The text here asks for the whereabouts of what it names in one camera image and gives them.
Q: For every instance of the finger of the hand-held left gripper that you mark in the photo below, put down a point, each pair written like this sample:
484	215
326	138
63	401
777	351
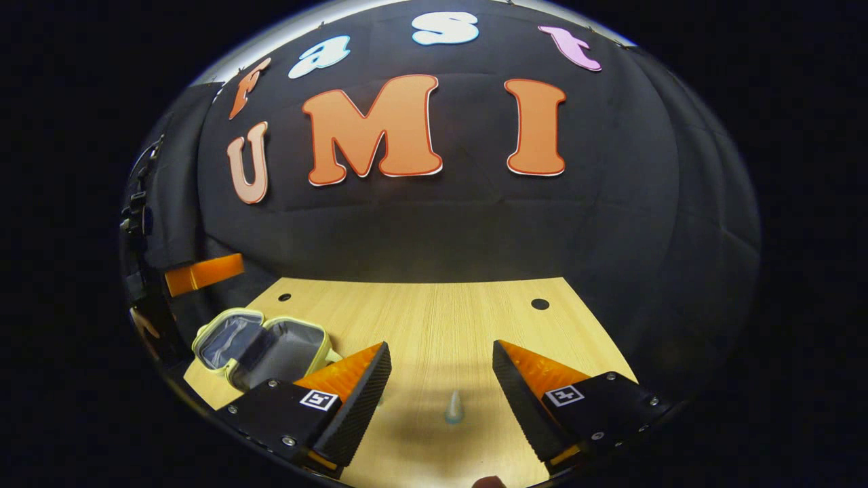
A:
203	274

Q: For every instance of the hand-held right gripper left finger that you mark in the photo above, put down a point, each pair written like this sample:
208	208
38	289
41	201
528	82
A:
363	407

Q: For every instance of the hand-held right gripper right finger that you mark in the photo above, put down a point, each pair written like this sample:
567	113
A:
522	407

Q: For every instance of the pale yellow suitcase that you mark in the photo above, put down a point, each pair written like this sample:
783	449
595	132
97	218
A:
285	349

